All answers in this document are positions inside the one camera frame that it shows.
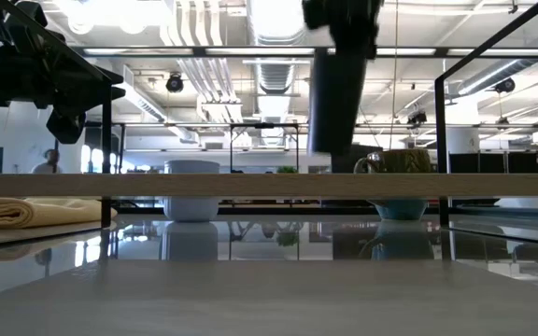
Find folded yellow cloth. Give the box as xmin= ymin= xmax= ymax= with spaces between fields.
xmin=0 ymin=195 xmax=119 ymax=231

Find black partition panels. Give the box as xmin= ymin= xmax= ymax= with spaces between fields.
xmin=448 ymin=150 xmax=538 ymax=175

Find black ceiling-hung camera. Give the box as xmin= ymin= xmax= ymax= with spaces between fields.
xmin=493 ymin=77 xmax=517 ymax=95
xmin=164 ymin=72 xmax=185 ymax=94

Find dark background monitor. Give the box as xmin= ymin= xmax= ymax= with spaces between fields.
xmin=331 ymin=143 xmax=384 ymax=175

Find green and teal glazed mug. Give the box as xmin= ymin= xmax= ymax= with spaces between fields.
xmin=353 ymin=147 xmax=434 ymax=222

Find person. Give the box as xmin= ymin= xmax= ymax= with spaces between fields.
xmin=30 ymin=148 xmax=64 ymax=175

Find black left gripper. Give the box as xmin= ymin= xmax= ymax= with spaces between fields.
xmin=16 ymin=27 xmax=127 ymax=146

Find black metal shelf frame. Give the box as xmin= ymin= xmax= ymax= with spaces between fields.
xmin=0 ymin=0 xmax=538 ymax=230

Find light blue ribbed mug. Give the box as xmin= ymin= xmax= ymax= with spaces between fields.
xmin=163 ymin=160 xmax=221 ymax=223

